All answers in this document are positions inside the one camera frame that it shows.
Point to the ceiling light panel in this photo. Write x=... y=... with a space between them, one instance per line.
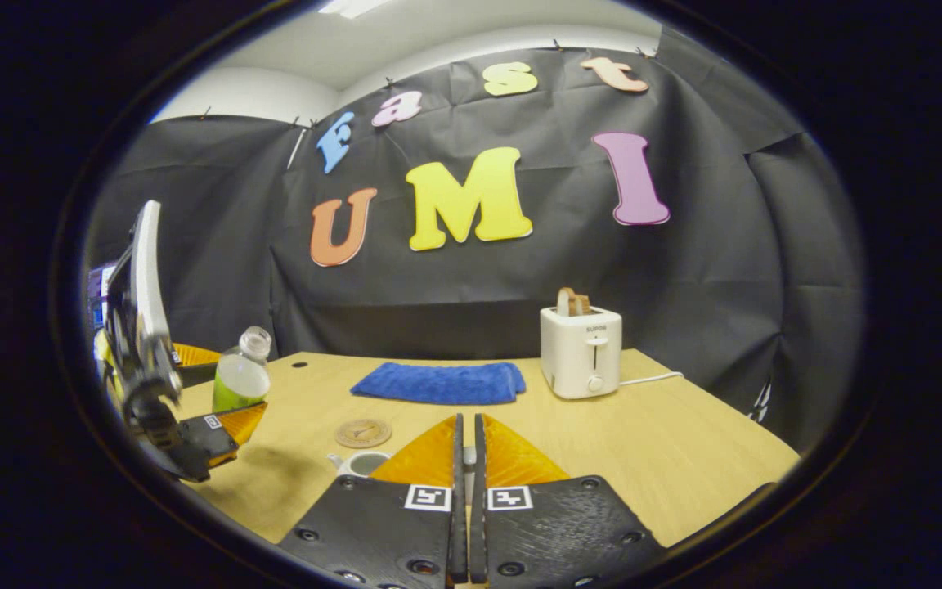
x=348 y=6

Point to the brown toast slice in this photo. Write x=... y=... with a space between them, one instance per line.
x=581 y=305
x=564 y=301

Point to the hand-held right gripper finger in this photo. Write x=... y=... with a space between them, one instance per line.
x=459 y=540
x=477 y=540

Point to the computer monitor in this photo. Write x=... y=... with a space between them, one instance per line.
x=99 y=294

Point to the white toaster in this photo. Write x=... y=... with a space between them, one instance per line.
x=577 y=360

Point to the round wooden coaster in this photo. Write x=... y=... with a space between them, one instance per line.
x=363 y=433

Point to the white teacup lid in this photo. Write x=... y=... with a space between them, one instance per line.
x=469 y=456

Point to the green label water bottle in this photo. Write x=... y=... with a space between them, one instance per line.
x=240 y=380

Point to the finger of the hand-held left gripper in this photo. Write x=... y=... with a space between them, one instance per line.
x=193 y=356
x=209 y=438

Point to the blue towel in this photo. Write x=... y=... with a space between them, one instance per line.
x=438 y=383

